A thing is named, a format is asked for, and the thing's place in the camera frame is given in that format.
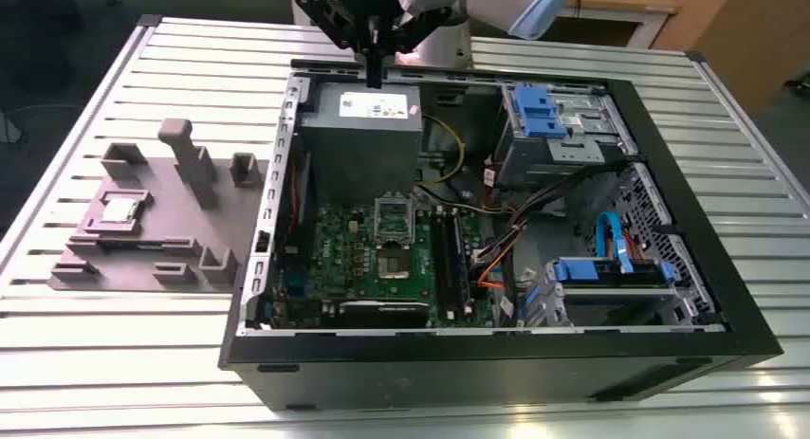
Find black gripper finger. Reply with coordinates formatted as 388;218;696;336
293;0;376;88
373;7;457;88

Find wire locking lever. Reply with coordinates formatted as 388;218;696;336
408;191;424;247

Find CPU with silver top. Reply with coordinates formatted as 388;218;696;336
102;197;138;223

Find CPU socket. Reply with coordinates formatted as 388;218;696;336
373;246;417;283

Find grey power supply unit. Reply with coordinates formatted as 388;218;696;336
294;81;425;210

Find silver drive cage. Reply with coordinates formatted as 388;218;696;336
490;81;639;190

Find green motherboard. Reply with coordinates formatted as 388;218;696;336
264;199;501;330

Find grey parts rack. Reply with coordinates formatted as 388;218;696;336
46;118;266;293

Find wooden cabinet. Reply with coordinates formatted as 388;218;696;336
653;0;810;120

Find hard disk in blue carrier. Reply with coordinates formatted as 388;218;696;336
548;258;676;289

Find dark RAM stick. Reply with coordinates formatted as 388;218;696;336
93;239;172;252

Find blue plastic strips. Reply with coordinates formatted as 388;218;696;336
512;266;541;327

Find black graphics card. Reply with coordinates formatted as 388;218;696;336
318;298;432;330

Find black chair base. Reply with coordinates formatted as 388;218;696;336
781;67;810;98

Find silver disk bay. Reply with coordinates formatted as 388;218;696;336
541;257;723;327

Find black PC case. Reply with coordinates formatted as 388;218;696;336
217;57;785;412

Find blue plastic drive bracket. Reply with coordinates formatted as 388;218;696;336
513;84;569;140

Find yellow black wire bundle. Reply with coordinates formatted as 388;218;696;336
413;112;468;190

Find wooden desk white frame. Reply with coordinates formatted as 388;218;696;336
93;0;683;49

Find white black wire bundle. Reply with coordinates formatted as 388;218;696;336
413;182;514;217

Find coloured fan wire bundle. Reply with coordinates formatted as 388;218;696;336
281;159;306;254

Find orange data cable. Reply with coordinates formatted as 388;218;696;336
473;262;508;291

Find white floor cable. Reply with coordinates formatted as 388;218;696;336
0;102;86;149

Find coloured disk power wire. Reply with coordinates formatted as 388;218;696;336
604;223;649;265

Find blue data wire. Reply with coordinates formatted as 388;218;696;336
595;210;636;276

